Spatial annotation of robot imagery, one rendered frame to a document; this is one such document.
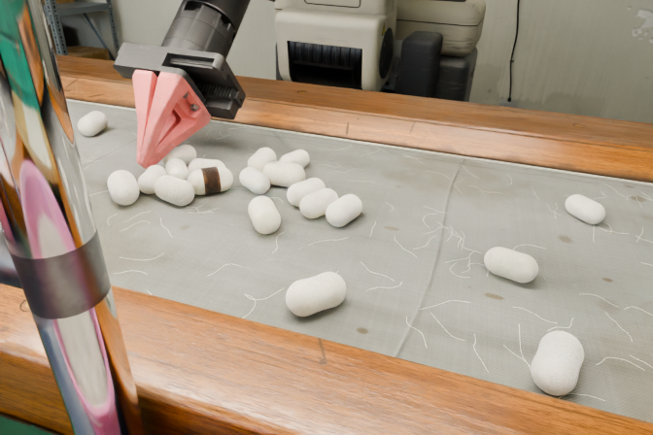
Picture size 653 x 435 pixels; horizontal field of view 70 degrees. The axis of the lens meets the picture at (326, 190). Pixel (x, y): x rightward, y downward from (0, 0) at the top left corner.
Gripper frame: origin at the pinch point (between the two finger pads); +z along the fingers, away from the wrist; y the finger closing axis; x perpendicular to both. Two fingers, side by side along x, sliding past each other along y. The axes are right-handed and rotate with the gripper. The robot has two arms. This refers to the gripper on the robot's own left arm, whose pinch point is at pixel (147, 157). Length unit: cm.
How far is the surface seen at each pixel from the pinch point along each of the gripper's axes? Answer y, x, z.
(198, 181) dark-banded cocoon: 5.8, -0.5, 1.3
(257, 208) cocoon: 12.3, -2.5, 3.1
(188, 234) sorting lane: 7.8, -2.4, 6.1
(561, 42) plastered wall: 59, 145, -143
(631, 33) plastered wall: 84, 139, -146
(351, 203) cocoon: 18.3, -0.2, 0.6
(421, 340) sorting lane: 25.2, -5.4, 9.3
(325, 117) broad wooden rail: 10.4, 11.4, -12.9
